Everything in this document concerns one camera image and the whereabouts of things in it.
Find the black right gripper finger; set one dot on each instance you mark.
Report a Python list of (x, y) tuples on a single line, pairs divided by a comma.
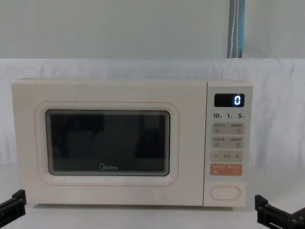
[(262, 210)]

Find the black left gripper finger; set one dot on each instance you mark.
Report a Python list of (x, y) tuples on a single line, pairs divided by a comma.
[(19, 202)]

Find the cream microwave oven door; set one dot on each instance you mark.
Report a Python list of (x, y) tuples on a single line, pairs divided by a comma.
[(107, 95)]

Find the microwave control panel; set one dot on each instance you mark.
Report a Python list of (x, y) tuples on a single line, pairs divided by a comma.
[(227, 119)]

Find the cream microwave oven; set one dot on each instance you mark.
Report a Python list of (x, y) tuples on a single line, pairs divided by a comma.
[(119, 93)]

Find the grey striped post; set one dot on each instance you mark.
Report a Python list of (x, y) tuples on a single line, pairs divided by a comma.
[(236, 31)]

